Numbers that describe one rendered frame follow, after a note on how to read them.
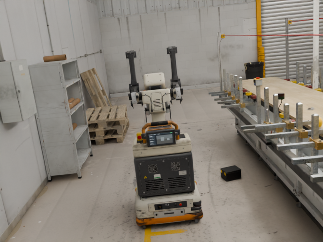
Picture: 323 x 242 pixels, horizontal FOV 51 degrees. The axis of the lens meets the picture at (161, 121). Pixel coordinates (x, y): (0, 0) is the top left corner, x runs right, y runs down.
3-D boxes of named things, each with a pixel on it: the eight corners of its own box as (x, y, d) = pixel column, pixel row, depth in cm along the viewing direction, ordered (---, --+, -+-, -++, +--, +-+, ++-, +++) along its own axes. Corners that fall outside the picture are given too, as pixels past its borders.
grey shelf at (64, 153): (48, 181, 451) (25, 66, 413) (65, 158, 538) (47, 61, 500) (80, 178, 450) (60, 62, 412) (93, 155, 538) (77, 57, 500)
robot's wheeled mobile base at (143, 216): (204, 221, 313) (202, 196, 306) (136, 228, 312) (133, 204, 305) (194, 189, 378) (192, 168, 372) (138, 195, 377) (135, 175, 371)
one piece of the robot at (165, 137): (181, 148, 305) (180, 129, 291) (142, 152, 304) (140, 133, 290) (180, 139, 314) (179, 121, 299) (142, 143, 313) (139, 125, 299)
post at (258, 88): (257, 128, 352) (256, 85, 341) (256, 127, 357) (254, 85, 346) (262, 127, 352) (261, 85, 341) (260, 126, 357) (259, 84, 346)
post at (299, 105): (298, 164, 255) (297, 103, 243) (296, 163, 258) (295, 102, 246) (302, 164, 255) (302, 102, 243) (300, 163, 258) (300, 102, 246)
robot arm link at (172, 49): (167, 44, 341) (177, 43, 342) (166, 47, 355) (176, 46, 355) (171, 89, 344) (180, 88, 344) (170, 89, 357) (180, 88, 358)
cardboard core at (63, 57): (43, 56, 461) (64, 54, 461) (44, 56, 469) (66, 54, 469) (43, 62, 463) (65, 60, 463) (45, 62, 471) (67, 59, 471)
